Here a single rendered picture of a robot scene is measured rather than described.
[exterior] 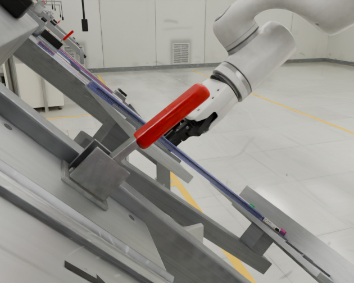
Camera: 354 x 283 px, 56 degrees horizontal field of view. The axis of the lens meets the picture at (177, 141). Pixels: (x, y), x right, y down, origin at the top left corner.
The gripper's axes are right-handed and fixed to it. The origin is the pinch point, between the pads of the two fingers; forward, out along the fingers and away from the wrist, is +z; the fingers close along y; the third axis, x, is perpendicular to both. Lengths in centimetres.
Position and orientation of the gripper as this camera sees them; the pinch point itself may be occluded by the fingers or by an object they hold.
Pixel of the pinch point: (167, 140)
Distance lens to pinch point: 65.4
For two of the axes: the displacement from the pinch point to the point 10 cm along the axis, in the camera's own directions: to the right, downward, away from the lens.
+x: 5.5, 6.7, 5.0
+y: 4.0, 3.2, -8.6
